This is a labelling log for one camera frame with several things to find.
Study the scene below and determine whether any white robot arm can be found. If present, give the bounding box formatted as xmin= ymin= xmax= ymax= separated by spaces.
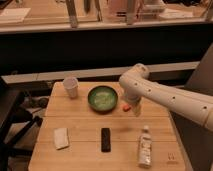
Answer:
xmin=119 ymin=63 xmax=213 ymax=132

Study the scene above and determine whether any orange carrot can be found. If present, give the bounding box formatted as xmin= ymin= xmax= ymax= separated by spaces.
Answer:
xmin=122 ymin=104 xmax=131 ymax=112

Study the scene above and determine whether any green bowl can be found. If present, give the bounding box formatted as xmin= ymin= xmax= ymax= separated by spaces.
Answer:
xmin=87 ymin=85 xmax=118 ymax=112

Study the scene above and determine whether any black remote control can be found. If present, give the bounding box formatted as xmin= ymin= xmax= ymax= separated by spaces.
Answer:
xmin=101 ymin=128 xmax=111 ymax=152

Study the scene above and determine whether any white plastic bottle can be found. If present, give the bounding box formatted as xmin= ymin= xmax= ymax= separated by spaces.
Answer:
xmin=138 ymin=125 xmax=152 ymax=168

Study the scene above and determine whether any white paper cup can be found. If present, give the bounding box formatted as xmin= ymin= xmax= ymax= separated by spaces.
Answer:
xmin=63 ymin=77 xmax=78 ymax=98

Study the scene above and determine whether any black chair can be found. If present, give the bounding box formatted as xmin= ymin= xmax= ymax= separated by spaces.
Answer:
xmin=0 ymin=76 xmax=43 ymax=171

